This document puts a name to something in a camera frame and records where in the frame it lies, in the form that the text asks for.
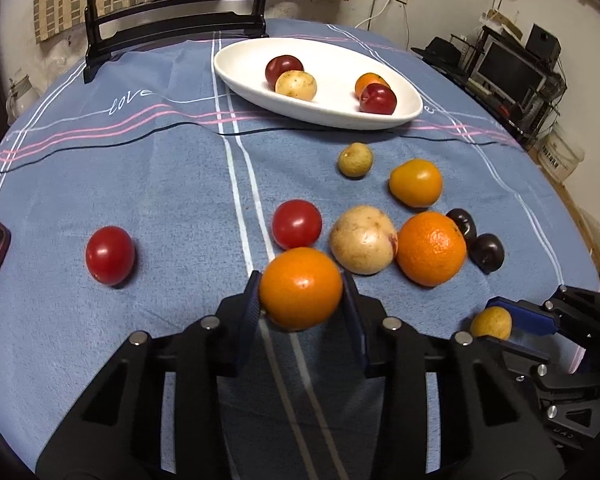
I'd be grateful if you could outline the small green-yellow fruit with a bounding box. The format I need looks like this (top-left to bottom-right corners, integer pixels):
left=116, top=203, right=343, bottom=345
left=470, top=307, right=513, bottom=340
left=337, top=142, right=374, bottom=179

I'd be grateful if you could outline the dark purple plum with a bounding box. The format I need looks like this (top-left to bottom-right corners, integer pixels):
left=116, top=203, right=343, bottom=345
left=446, top=208, right=477, bottom=246
left=468, top=233, right=505, bottom=274

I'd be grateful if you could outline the large orange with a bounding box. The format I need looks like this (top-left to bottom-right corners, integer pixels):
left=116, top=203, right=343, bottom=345
left=396, top=211, right=467, bottom=287

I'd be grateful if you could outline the red tomato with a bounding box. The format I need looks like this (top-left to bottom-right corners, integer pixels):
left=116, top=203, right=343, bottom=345
left=85, top=226, right=136, bottom=286
left=272, top=200, right=323, bottom=250

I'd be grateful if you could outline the small yellow-orange tomato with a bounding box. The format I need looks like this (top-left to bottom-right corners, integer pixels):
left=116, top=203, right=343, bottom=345
left=388, top=158, right=443, bottom=209

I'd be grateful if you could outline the beige passion fruit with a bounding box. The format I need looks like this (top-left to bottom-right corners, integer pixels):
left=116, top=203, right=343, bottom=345
left=274, top=70, right=317, bottom=101
left=329, top=205, right=399, bottom=275

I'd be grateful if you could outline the small green-yellow fruit top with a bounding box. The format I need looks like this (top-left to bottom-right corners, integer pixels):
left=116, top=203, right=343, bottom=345
left=337, top=142, right=374, bottom=179

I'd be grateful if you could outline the orange tangerine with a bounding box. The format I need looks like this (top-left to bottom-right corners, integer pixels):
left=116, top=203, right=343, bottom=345
left=354, top=73, right=389, bottom=99

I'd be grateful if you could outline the large dark red plum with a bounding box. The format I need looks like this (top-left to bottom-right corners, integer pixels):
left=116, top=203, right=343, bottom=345
left=265, top=54, right=304, bottom=89

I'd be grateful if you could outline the white plastic bucket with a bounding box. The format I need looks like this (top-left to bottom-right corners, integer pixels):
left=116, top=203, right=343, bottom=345
left=538, top=122, right=585, bottom=183

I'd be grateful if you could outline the blue striped tablecloth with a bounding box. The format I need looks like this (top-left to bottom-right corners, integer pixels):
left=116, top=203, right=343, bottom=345
left=0, top=20, right=600, bottom=466

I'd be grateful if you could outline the black metal shelf desk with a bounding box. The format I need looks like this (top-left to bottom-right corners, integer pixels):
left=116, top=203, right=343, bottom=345
left=412, top=25, right=567, bottom=148

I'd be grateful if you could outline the computer monitor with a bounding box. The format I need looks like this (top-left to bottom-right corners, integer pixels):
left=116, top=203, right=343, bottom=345
left=471, top=38, right=546, bottom=107

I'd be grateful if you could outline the black speaker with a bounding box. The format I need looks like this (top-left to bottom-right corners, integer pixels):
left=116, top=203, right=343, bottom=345
left=526, top=24, right=562, bottom=70

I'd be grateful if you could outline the white oval plate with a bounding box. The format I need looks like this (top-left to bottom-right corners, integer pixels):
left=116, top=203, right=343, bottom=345
left=213, top=38, right=424, bottom=131

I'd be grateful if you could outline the white kettle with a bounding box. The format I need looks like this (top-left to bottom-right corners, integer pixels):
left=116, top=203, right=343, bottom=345
left=5, top=74, right=40, bottom=125

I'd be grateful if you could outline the round goldfish screen on stand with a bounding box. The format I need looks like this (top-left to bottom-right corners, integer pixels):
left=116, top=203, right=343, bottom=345
left=83, top=0, right=266, bottom=84

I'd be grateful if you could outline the thin black cable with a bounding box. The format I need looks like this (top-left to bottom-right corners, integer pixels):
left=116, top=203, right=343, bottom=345
left=0, top=119, right=496, bottom=176

